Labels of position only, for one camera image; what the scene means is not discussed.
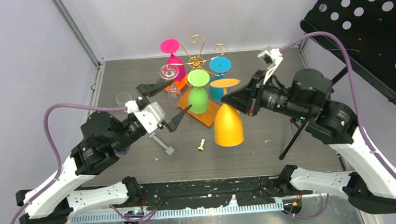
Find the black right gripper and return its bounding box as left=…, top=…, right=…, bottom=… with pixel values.
left=220, top=66, right=310, bottom=126

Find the yellow plastic wine glass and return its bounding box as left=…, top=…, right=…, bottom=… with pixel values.
left=209, top=77, right=246, bottom=148

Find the clear stemmed wine glass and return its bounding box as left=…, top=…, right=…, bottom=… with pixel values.
left=159, top=64, right=182, bottom=107

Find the clear glass tumbler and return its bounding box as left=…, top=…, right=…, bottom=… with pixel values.
left=115, top=92, right=132, bottom=107

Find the green plastic wine glass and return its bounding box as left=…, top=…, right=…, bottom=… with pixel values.
left=187, top=69, right=210, bottom=114

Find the blue plastic wine glass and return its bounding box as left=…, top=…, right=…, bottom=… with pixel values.
left=209, top=56, right=232, bottom=102

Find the gold rack with wooden base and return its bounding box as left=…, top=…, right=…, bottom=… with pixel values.
left=159, top=35, right=230, bottom=128

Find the pink plastic wine glass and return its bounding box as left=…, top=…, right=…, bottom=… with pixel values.
left=160, top=39, right=186, bottom=81

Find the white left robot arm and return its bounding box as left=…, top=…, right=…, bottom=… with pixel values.
left=16, top=81, right=186, bottom=224

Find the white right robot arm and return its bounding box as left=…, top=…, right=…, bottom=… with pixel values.
left=222, top=68, right=396, bottom=215

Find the orange plastic U-shaped toy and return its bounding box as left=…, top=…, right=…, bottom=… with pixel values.
left=173, top=78, right=188, bottom=91

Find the grey metal T-shaped part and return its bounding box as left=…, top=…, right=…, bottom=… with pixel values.
left=149, top=132, right=176, bottom=157

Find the white chess piece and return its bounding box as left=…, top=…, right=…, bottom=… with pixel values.
left=197, top=138, right=205, bottom=151

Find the black music stand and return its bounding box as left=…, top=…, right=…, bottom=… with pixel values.
left=269, top=0, right=396, bottom=161

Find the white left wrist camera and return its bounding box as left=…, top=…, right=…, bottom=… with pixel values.
left=124, top=97, right=166, bottom=134

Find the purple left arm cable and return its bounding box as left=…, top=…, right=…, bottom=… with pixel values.
left=0, top=98, right=158, bottom=224

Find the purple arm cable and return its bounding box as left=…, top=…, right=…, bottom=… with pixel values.
left=271, top=26, right=396, bottom=221
left=0, top=98, right=158, bottom=224

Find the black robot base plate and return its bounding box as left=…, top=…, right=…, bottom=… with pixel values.
left=108, top=173, right=314, bottom=215

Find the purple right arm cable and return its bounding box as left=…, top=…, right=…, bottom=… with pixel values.
left=271, top=26, right=396, bottom=221

